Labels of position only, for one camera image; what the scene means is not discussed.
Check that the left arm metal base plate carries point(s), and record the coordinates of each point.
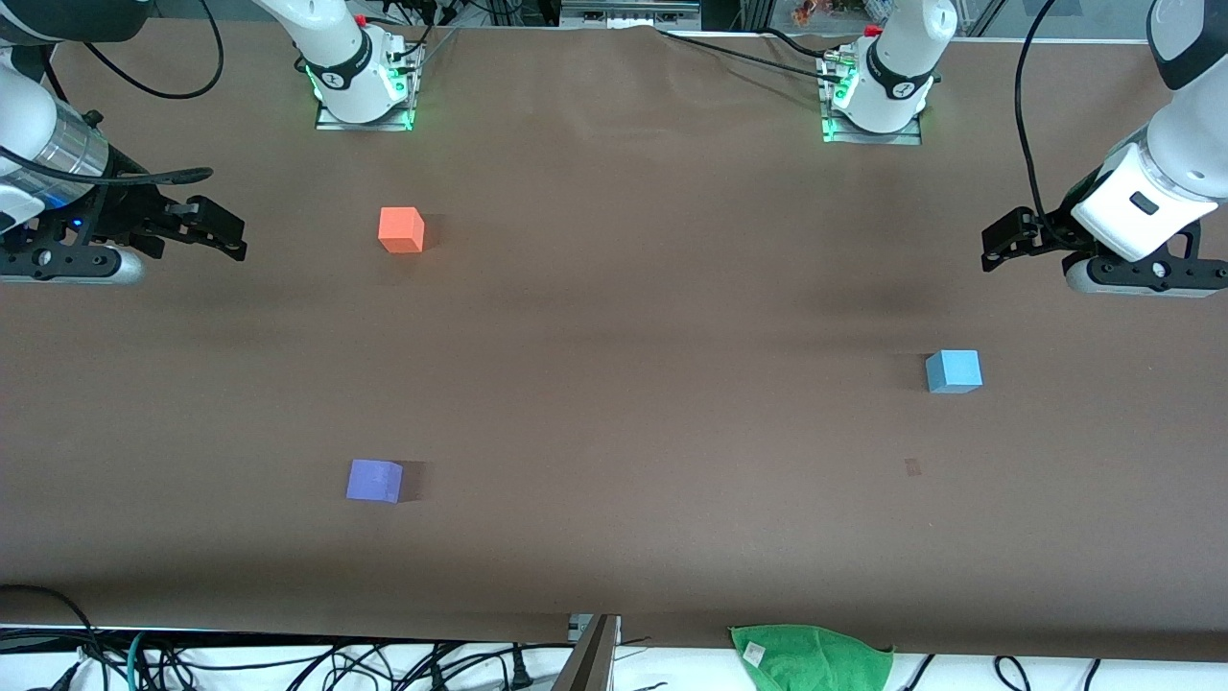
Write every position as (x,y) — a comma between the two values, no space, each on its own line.
(878,137)

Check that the aluminium profile post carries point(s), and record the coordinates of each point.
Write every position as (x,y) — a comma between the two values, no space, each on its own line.
(590,662)

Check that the purple foam block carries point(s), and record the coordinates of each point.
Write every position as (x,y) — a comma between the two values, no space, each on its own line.
(374,480)

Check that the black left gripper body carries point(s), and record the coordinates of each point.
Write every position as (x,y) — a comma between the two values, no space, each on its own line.
(1053,230)

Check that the brown table cover sheet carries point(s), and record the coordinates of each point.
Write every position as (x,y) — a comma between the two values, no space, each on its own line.
(614,432)

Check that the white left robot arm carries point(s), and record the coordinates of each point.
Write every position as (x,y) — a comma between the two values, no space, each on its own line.
(897,72)

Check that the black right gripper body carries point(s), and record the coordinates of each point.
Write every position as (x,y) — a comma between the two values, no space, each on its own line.
(123,209)

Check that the orange foam block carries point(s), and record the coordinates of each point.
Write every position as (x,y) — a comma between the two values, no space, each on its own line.
(401,230)

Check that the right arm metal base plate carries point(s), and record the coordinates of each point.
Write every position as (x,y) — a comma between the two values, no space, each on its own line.
(331,120)

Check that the aluminium frame rail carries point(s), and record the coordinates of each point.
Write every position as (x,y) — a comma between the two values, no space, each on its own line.
(628,13)

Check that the blue foam block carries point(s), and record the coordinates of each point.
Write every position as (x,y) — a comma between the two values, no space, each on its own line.
(953,371)

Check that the green cloth with white label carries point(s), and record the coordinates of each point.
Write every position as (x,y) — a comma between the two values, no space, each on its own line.
(815,662)

